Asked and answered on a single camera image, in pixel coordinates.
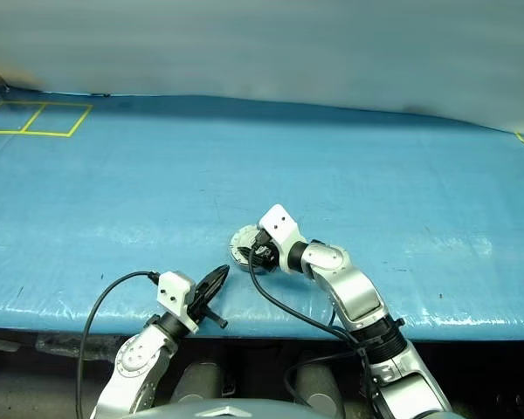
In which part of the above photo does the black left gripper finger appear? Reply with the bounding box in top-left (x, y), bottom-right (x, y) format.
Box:
top-left (192, 264), bottom-right (230, 303)
top-left (195, 265), bottom-right (231, 313)

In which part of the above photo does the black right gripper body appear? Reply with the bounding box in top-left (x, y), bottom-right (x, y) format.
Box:
top-left (247, 241), bottom-right (282, 275)

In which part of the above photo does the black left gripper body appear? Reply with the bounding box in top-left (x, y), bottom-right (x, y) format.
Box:
top-left (187, 299), bottom-right (228, 330)

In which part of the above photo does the dark grey rounded shape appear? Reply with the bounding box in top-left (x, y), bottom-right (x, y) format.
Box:
top-left (170, 360), bottom-right (224, 403)
top-left (293, 352), bottom-right (347, 416)

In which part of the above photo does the grey robot torso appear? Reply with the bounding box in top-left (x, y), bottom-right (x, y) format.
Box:
top-left (129, 397), bottom-right (307, 419)

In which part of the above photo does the blue plastic table cover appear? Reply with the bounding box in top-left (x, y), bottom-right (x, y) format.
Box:
top-left (0, 84), bottom-right (524, 342)

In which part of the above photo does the yellow tape double square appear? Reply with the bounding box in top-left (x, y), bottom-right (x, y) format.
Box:
top-left (0, 100), bottom-right (94, 139)

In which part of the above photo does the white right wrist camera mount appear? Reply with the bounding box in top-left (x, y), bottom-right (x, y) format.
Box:
top-left (257, 203), bottom-right (309, 274)

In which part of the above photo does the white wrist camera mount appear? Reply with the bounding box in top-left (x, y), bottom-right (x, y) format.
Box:
top-left (257, 203), bottom-right (309, 274)
top-left (156, 270), bottom-right (200, 337)

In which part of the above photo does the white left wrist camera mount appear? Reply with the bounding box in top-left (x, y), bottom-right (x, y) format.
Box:
top-left (156, 270), bottom-right (200, 337)

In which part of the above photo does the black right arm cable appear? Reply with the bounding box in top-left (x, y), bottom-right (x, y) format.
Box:
top-left (247, 257), bottom-right (379, 419)

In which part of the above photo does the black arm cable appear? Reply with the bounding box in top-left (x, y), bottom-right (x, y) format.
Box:
top-left (75, 270), bottom-right (161, 419)
top-left (247, 257), bottom-right (379, 419)

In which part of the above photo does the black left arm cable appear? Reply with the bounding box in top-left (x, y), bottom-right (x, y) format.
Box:
top-left (75, 270), bottom-right (161, 419)

